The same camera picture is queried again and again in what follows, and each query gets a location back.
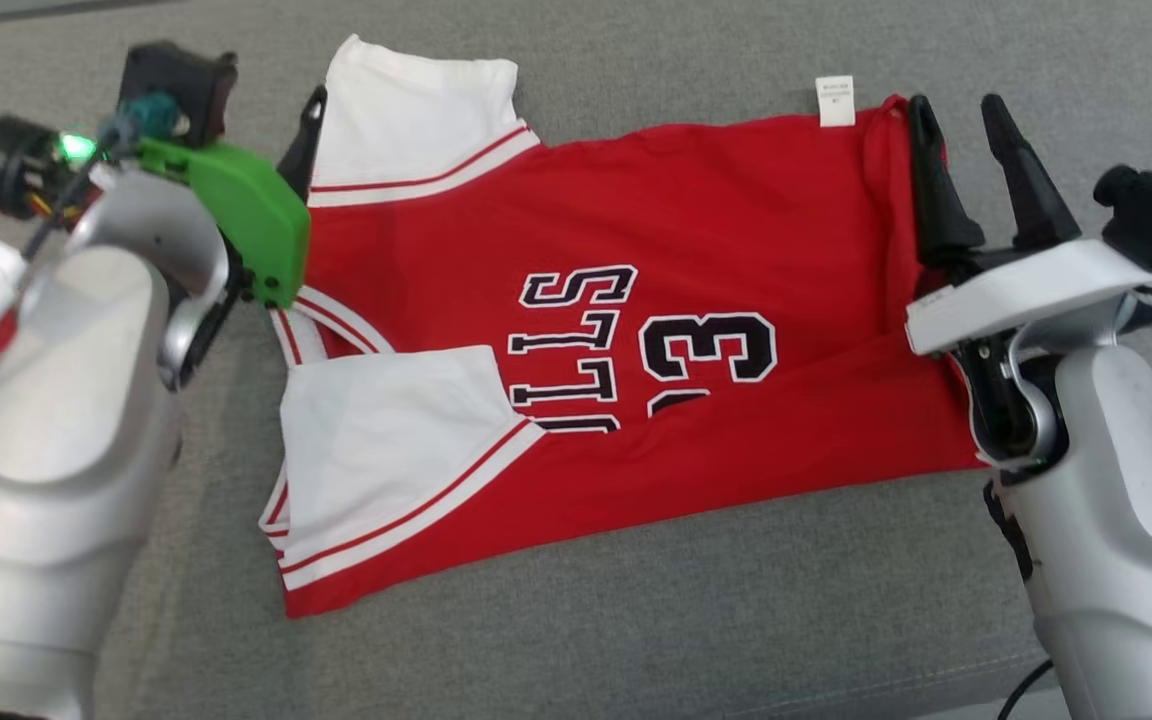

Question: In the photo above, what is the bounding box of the thin black cable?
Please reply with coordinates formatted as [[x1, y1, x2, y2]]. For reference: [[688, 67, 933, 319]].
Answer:
[[984, 480, 1057, 720]]

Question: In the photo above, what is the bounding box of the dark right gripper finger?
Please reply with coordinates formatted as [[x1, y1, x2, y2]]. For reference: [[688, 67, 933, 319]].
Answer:
[[981, 93, 1083, 251], [906, 95, 987, 267]]

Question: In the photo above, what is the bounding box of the red white basketball jersey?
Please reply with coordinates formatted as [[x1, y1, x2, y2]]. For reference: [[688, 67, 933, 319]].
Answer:
[[258, 35, 987, 619]]

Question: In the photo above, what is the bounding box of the left camera cable teal plug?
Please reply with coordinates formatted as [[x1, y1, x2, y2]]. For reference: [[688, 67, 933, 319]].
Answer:
[[0, 92, 189, 446]]

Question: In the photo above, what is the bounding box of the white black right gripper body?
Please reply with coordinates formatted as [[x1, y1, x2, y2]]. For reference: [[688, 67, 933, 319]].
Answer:
[[904, 238, 1152, 357]]

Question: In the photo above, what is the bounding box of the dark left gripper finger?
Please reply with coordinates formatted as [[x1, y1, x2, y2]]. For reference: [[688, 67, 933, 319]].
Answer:
[[276, 85, 329, 201]]

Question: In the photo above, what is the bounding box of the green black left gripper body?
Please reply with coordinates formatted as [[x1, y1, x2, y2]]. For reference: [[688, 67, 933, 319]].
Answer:
[[0, 115, 313, 310]]

